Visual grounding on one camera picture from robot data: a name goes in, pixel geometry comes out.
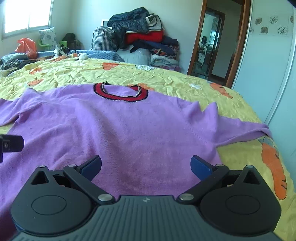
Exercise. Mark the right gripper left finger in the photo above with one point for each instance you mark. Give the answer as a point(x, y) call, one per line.
point(81, 178)

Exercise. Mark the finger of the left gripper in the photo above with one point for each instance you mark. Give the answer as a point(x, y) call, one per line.
point(10, 144)

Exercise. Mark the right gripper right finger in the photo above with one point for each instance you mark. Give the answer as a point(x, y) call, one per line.
point(210, 177)

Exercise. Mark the purple sweater red collar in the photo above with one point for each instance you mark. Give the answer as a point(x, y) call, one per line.
point(145, 139)

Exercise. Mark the pile of folded clothes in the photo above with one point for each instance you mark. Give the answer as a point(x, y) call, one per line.
point(140, 30)

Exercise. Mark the yellow carrot print bedspread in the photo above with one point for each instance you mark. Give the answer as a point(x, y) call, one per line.
point(262, 153)

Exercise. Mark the orange plastic bag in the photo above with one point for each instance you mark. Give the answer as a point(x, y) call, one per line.
point(28, 47)

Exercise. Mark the white wardrobe door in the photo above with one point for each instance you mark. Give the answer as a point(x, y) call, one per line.
point(266, 75)

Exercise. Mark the floral cushion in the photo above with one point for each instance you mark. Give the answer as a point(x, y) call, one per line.
point(48, 37)

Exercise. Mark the blue quilted blanket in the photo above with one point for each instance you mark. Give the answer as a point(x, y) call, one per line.
point(107, 55)

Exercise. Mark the window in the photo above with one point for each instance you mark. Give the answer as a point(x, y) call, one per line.
point(18, 17)

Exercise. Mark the checkered houndstooth bag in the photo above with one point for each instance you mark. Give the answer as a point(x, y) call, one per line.
point(103, 39)

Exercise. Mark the wooden door frame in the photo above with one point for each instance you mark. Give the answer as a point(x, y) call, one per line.
point(219, 42)

